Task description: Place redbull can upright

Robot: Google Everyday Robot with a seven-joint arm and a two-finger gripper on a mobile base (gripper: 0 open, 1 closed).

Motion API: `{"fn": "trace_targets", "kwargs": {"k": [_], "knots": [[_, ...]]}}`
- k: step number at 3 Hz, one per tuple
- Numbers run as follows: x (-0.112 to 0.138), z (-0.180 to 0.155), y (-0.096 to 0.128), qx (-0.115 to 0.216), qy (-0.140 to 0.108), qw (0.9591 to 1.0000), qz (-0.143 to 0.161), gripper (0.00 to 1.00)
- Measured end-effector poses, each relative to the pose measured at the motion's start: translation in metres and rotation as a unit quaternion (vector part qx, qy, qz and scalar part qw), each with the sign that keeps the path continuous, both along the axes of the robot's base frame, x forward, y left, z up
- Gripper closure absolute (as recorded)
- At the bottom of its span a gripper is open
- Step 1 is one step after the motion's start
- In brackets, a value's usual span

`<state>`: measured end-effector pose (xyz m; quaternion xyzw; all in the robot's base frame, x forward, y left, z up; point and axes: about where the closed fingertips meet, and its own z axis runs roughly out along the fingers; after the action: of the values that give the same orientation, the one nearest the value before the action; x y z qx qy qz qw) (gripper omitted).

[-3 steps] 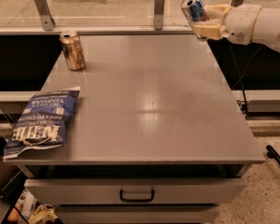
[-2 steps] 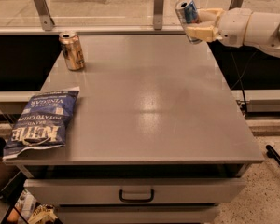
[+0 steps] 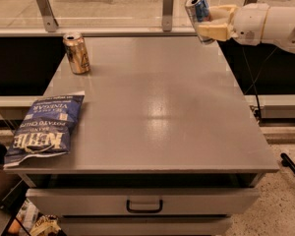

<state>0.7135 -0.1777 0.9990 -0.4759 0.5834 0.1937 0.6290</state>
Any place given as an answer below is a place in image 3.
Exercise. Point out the black stand leg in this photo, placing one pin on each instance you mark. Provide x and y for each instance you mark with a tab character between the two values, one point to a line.
287	162

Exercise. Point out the gold beverage can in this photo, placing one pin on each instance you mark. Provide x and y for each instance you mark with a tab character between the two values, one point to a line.
76	52

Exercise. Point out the left metal glass bracket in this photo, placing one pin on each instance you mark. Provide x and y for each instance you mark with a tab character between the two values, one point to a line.
49	21

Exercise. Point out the blue kettle chips bag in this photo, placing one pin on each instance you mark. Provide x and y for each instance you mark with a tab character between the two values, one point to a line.
47	128

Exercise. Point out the lower grey drawer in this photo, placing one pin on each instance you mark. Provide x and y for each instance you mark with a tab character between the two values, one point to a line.
145	226

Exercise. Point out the grey drawer with black handle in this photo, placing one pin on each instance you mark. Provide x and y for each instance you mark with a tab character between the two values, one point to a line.
170	201

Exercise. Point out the middle metal glass bracket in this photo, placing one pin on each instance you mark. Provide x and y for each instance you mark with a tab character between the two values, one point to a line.
167	14

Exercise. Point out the snack items under table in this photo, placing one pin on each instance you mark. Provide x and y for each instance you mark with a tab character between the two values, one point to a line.
29	221

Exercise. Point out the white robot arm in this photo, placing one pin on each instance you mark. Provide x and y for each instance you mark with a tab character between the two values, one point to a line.
279	28

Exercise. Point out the blue silver redbull can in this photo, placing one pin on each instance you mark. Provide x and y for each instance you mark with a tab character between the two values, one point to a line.
198	12

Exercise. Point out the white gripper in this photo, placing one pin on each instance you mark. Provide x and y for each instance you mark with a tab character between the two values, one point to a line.
251	24

